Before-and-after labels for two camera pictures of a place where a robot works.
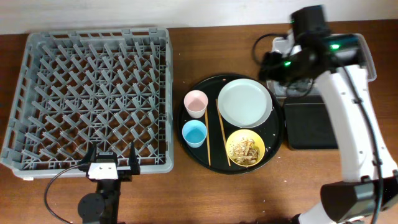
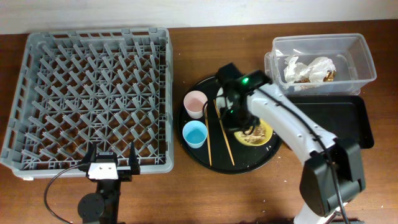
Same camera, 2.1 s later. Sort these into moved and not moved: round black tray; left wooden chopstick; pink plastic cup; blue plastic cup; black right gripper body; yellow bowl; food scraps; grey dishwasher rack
Moved: black right gripper body; food scraps; yellow bowl
Not moved: blue plastic cup; grey dishwasher rack; left wooden chopstick; round black tray; pink plastic cup
